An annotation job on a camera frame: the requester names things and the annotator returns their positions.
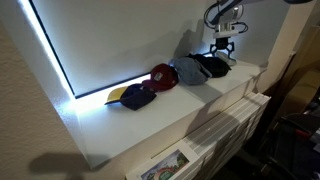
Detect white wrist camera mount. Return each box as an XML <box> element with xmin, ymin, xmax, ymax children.
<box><xmin>213</xmin><ymin>23</ymin><xmax>239</xmax><ymax>39</ymax></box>

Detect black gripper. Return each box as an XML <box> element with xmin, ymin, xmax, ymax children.
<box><xmin>209</xmin><ymin>37</ymin><xmax>235</xmax><ymax>61</ymax></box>

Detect navy yellow brim cap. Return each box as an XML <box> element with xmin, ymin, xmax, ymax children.
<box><xmin>105</xmin><ymin>84</ymin><xmax>157</xmax><ymax>111</ymax></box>

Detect colourful sticker label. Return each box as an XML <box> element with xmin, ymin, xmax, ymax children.
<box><xmin>141</xmin><ymin>150</ymin><xmax>189</xmax><ymax>180</ymax></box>

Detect black cloth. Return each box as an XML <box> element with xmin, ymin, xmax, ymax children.
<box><xmin>189</xmin><ymin>54</ymin><xmax>231</xmax><ymax>78</ymax></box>

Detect dark chair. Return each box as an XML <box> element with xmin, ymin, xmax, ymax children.
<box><xmin>260</xmin><ymin>114</ymin><xmax>320</xmax><ymax>180</ymax></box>

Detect red baseball cap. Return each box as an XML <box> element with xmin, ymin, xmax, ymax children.
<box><xmin>142</xmin><ymin>63</ymin><xmax>179</xmax><ymax>91</ymax></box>

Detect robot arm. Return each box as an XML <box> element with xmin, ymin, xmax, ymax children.
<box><xmin>203</xmin><ymin>0</ymin><xmax>313</xmax><ymax>64</ymax></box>

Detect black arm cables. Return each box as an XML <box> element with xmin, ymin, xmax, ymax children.
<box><xmin>203</xmin><ymin>0</ymin><xmax>250</xmax><ymax>34</ymax></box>

